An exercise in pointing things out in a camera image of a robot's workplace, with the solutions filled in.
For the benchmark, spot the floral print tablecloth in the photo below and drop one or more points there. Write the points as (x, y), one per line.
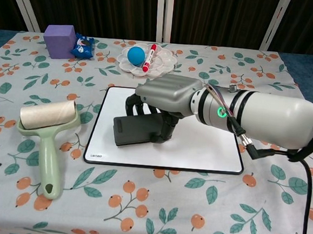
(150, 197)

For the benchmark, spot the purple foam block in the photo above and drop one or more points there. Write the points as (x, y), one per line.
(60, 42)

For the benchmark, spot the blue snack packet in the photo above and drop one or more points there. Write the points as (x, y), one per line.
(83, 47)

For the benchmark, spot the white dry-erase board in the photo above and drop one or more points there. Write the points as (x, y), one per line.
(197, 152)

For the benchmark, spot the red marker pen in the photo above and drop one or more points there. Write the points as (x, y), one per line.
(149, 57)

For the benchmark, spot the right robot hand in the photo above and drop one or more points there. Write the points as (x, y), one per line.
(169, 93)

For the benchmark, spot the white flower-shaped palette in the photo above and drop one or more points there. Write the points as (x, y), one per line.
(160, 65)

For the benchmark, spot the green lint roller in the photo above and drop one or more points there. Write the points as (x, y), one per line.
(46, 132)

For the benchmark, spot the white frame post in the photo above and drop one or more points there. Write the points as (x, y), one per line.
(164, 14)
(23, 3)
(274, 23)

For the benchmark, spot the dark grey whiteboard eraser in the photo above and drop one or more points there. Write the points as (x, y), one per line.
(133, 130)

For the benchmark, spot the blue ball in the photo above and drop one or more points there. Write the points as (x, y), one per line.
(136, 56)

